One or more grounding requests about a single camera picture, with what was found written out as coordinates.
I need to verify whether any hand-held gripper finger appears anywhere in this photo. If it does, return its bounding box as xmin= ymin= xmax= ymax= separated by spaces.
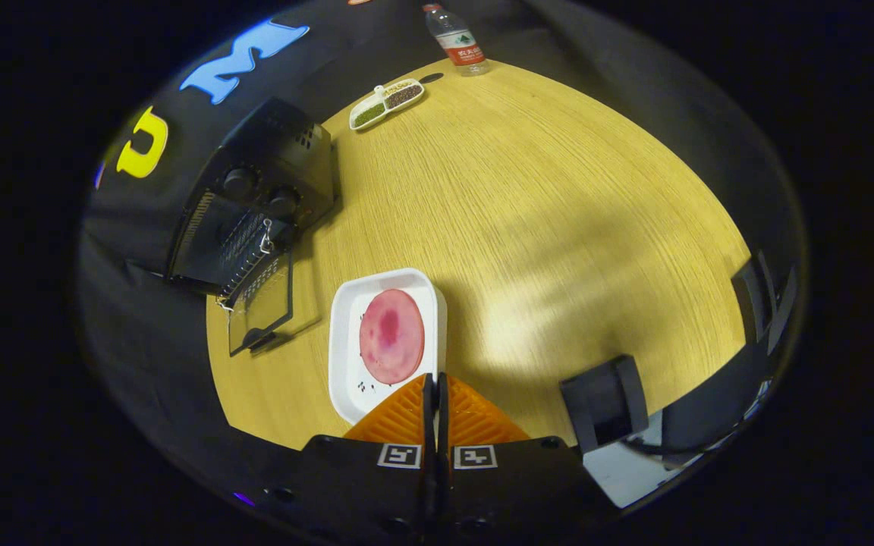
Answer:
xmin=297 ymin=372 xmax=438 ymax=541
xmin=437 ymin=372 xmax=612 ymax=541

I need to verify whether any pink ham slice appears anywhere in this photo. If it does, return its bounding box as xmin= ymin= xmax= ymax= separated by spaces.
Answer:
xmin=359 ymin=288 xmax=426 ymax=385

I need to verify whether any white square plate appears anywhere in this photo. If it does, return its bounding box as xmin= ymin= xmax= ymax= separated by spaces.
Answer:
xmin=328 ymin=267 xmax=448 ymax=425

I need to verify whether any black toaster oven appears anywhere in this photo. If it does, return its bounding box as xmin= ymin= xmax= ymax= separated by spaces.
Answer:
xmin=165 ymin=97 xmax=339 ymax=357

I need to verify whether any black office chair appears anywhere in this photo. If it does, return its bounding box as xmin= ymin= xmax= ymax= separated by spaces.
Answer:
xmin=558 ymin=250 xmax=800 ymax=472

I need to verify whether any white divided dish with beans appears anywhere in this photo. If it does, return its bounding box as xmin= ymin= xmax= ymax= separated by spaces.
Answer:
xmin=349 ymin=78 xmax=426 ymax=132

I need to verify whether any clear water bottle red label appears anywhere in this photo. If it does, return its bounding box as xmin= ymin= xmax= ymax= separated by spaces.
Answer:
xmin=422 ymin=3 xmax=491 ymax=77

